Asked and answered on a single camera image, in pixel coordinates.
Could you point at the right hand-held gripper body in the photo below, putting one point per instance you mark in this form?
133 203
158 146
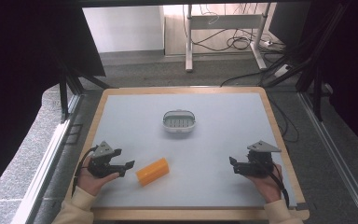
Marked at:
259 163

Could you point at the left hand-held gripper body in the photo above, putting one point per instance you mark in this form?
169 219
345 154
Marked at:
101 166

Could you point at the orange soap bar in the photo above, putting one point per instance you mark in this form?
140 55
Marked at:
152 171

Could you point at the white soap dish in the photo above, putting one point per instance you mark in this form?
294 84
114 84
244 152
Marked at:
179 122

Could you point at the person's left hand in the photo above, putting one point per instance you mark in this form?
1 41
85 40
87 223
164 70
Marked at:
90 183

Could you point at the person's right hand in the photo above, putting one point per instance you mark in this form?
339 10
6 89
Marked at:
270 188

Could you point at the black metal stand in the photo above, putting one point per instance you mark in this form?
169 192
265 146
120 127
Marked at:
316 90
64 93

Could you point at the white power strip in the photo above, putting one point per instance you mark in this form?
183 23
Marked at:
282 71

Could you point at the black curtain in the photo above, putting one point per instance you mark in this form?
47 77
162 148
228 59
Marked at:
18 77
351 62

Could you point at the silver aluminium rail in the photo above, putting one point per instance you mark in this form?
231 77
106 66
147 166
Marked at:
48 168
338 158

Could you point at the white wall panel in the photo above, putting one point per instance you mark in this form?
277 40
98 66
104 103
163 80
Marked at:
124 29

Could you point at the white metal desk frame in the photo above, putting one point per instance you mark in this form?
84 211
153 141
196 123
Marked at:
225 21

